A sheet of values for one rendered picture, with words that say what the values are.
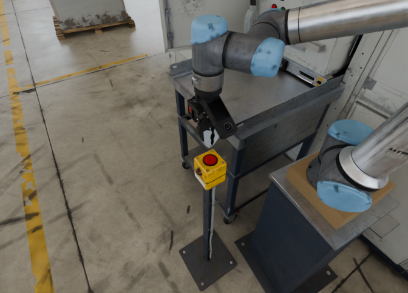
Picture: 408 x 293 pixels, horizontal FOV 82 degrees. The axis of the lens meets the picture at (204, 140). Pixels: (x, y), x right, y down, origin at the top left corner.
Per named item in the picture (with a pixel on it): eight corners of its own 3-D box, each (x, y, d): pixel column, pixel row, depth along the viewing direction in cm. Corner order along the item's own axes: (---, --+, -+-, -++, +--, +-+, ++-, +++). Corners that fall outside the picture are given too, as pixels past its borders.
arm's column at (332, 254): (320, 270, 136) (393, 205, 84) (280, 299, 126) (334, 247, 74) (285, 225, 154) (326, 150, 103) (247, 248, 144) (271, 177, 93)
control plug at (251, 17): (248, 45, 134) (251, 13, 121) (242, 42, 136) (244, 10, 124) (258, 42, 136) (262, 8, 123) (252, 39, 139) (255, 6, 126)
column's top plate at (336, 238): (397, 206, 84) (401, 204, 82) (334, 251, 73) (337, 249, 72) (325, 148, 104) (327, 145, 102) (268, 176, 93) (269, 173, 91)
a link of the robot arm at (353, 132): (360, 150, 76) (380, 117, 66) (360, 182, 68) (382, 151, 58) (320, 141, 80) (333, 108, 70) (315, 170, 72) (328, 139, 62)
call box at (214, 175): (206, 191, 80) (206, 173, 73) (193, 175, 85) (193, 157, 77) (225, 181, 83) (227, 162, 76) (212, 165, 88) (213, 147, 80)
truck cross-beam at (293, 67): (322, 90, 116) (326, 79, 112) (250, 50, 148) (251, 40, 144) (329, 87, 118) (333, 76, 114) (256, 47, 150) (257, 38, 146)
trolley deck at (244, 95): (238, 150, 98) (240, 140, 93) (169, 82, 134) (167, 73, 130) (339, 98, 124) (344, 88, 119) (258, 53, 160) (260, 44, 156)
